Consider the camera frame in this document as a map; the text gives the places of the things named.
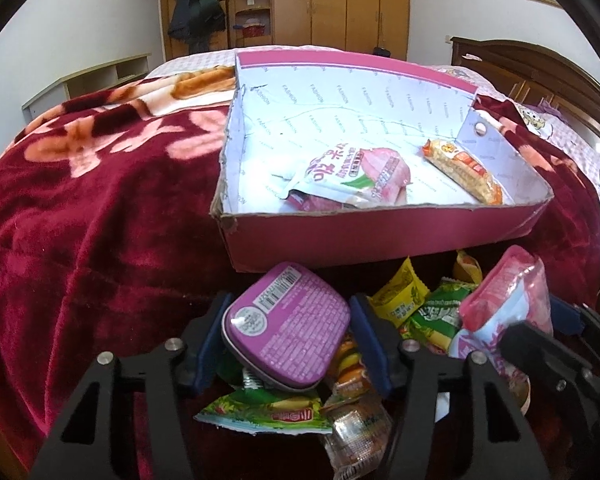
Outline dark wooden headboard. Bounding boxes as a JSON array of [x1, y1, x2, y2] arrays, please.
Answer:
[[450, 36, 600, 171]]

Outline dark hanging jackets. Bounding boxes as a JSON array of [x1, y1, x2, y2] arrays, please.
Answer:
[[167, 0, 227, 53]]

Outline dark green snack packet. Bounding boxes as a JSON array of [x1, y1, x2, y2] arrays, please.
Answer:
[[400, 280, 478, 356]]

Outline clear snack packet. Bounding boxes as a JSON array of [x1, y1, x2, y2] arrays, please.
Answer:
[[322, 400, 393, 476]]

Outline purple snack tin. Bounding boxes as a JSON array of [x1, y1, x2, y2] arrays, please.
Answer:
[[220, 261, 352, 391]]

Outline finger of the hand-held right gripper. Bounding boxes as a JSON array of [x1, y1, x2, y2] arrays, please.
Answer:
[[500, 322, 598, 411], [550, 295, 600, 376]]

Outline orange cracker packet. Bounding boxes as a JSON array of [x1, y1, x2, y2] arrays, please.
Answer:
[[421, 138, 504, 206]]

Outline pink white jelly pouch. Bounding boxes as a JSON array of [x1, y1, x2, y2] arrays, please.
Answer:
[[450, 245, 555, 361], [272, 141, 413, 211]]

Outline pink cardboard box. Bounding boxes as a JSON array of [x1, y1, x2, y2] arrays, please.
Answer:
[[210, 49, 555, 275]]

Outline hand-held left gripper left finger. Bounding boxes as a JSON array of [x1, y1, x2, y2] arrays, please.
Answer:
[[30, 290, 233, 480]]

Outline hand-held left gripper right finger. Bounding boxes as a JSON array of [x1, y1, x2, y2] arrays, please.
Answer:
[[349, 294, 551, 480]]

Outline wooden wardrobe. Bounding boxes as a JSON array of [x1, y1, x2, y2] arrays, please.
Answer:
[[141, 0, 412, 61]]

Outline red floral blanket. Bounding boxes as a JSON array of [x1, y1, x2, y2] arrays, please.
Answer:
[[0, 67, 600, 480]]

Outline beige low shelf cabinet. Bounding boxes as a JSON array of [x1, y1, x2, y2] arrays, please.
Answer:
[[21, 53, 153, 122]]

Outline red pot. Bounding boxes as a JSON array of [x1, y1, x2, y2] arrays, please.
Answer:
[[232, 19, 270, 38]]

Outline light green snack packet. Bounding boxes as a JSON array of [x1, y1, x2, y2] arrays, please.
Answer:
[[195, 367, 333, 433]]

